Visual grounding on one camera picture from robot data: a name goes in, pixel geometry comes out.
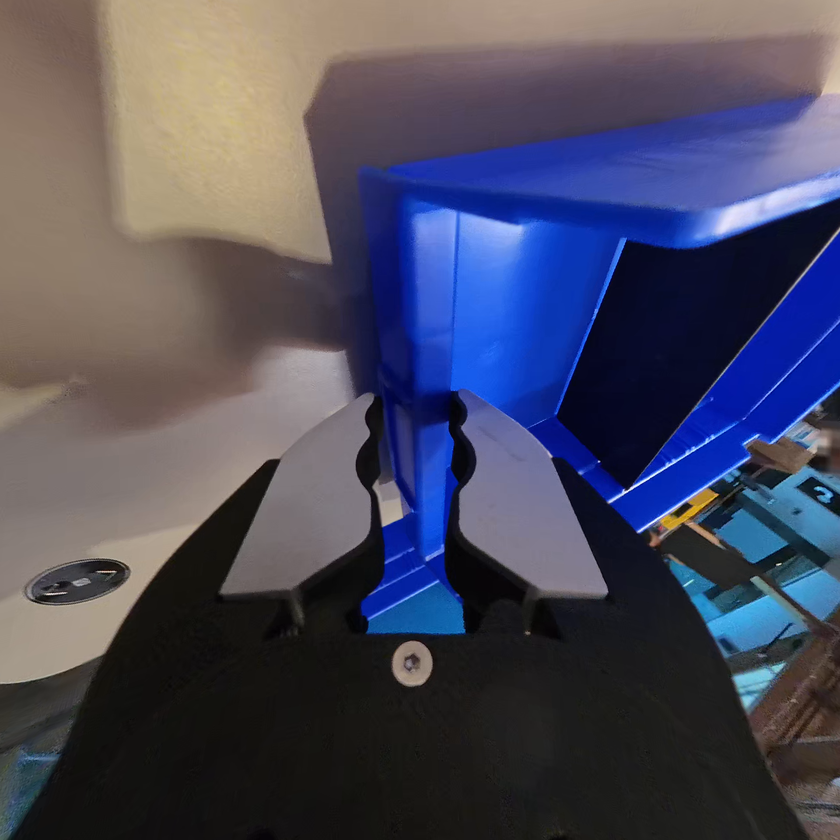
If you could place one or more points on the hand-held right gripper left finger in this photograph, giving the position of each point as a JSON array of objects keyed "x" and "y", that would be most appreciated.
[{"x": 308, "y": 499}]

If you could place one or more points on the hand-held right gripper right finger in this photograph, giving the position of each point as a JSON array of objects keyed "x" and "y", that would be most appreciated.
[{"x": 525, "y": 512}]

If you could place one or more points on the blue plastic bin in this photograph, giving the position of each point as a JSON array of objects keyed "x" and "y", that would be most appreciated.
[{"x": 499, "y": 295}]

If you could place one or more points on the round table power socket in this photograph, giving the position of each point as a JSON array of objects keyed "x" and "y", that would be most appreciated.
[{"x": 77, "y": 581}]

